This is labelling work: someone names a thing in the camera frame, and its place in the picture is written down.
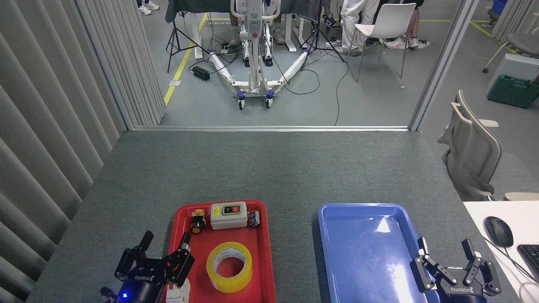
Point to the white plastic chair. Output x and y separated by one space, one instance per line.
391 19

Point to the blue plastic tray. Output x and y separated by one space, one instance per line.
362 261

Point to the grey round stool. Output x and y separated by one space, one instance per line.
524 42

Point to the black computer mouse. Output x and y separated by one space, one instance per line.
499 231

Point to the black power adapter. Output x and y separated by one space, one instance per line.
201 73

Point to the white terminal block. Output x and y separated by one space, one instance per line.
179 293

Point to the black tripod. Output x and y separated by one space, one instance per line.
318 25
174 29

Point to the table with dark cloth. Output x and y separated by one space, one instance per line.
294 6

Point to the blue bin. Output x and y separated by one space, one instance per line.
499 6

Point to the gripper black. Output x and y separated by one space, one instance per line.
463 294
143 288

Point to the green plastic case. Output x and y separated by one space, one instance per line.
513 91

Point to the white desk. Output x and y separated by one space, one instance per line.
522 214

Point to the small black white component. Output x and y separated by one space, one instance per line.
254 219

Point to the orange push button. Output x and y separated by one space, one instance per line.
197 227

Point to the red plastic tray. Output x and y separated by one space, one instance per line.
259 269

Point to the white wheeled stand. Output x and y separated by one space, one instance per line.
254 25

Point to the yellow tape roll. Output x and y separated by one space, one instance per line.
219 284

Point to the grey switch box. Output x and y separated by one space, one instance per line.
229 221

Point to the person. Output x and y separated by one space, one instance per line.
351 21
235 38
145 9
414 25
332 21

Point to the black keyboard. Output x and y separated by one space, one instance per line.
531 259

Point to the beige office chair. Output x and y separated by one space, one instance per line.
476 155

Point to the beige vertical blinds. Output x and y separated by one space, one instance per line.
518 17
50 126

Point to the silver rail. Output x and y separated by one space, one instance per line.
269 128

